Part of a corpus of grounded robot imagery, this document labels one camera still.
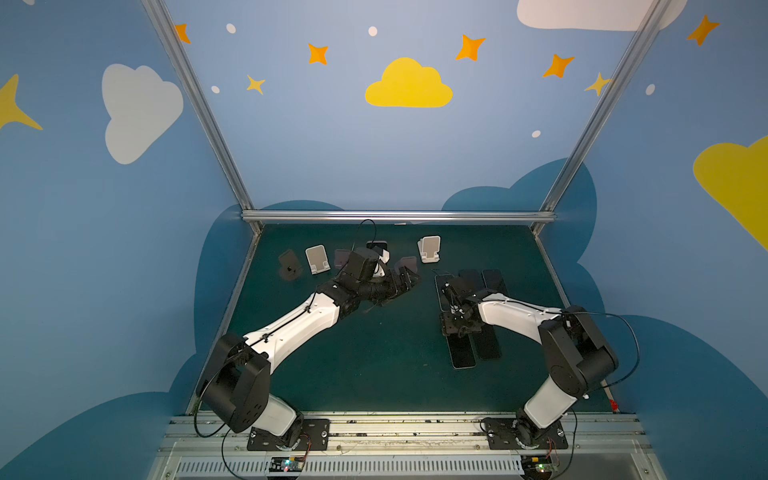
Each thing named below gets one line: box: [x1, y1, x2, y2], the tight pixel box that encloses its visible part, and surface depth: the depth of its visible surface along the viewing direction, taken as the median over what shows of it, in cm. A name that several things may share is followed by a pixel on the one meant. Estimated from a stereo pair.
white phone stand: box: [305, 244, 331, 275], surface depth 106 cm
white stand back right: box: [418, 235, 441, 263], surface depth 110 cm
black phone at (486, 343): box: [470, 325, 502, 359], surface depth 92 cm
